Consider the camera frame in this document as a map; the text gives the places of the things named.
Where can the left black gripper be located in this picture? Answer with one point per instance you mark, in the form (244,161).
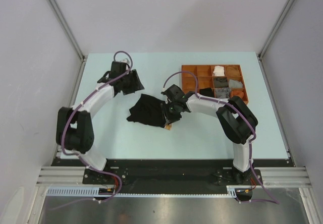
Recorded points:
(137,85)

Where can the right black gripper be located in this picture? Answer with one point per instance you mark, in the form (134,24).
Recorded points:
(169,118)

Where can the black underwear beige waistband back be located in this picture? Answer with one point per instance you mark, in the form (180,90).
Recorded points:
(148,111)

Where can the black underwear beige waistband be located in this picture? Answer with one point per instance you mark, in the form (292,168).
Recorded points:
(207,92)
(148,111)

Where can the black underwear beige waistband front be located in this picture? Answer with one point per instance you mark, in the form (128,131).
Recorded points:
(207,92)

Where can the grey striped boxer underwear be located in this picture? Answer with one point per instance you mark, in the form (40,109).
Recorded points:
(222,93)

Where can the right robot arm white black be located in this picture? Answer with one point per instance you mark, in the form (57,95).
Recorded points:
(236,119)

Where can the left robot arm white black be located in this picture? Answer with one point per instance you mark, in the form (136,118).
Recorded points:
(75,133)

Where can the dark grey rolled cloth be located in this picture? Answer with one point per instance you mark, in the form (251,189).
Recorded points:
(220,82)

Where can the wooden compartment tray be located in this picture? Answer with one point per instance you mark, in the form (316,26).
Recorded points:
(201,76)

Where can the white rolled cloth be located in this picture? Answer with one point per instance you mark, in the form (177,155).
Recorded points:
(219,71)

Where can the orange rolled cloth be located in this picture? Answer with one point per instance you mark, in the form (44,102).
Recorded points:
(238,93)

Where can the light grey rolled cloth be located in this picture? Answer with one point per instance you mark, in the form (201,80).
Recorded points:
(235,84)

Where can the left aluminium frame post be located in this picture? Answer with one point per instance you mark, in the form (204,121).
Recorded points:
(66,28)

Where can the aluminium frame post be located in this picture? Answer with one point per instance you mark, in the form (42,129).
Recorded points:
(66,28)
(277,25)

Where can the white slotted cable duct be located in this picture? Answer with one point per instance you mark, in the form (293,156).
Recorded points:
(99,192)

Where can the aluminium front rail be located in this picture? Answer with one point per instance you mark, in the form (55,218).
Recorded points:
(273,177)

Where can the right aluminium frame post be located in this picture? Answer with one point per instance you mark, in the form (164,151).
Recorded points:
(277,25)

